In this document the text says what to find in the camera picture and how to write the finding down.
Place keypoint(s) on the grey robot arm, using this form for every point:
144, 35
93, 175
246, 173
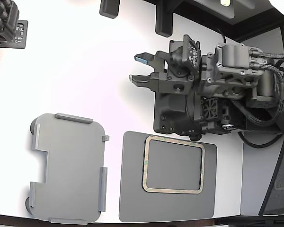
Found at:
170, 111

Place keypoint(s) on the tan adhesive rectangular frame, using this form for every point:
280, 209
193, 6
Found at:
145, 165

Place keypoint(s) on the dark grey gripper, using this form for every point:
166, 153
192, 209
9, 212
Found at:
210, 78

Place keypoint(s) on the grey flat mat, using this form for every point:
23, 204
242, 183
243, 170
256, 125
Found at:
170, 208

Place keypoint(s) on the black metal frame structure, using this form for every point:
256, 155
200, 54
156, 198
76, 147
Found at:
251, 21

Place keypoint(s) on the grey holder with tabs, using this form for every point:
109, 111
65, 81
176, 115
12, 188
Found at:
71, 165

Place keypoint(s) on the black camera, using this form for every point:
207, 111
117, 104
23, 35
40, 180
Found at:
4, 21

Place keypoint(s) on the black bracket leg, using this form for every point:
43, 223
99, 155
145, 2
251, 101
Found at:
164, 19
109, 8

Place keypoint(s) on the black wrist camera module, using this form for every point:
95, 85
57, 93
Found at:
178, 56

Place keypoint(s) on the black diagonal bar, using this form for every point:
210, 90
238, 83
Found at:
273, 175

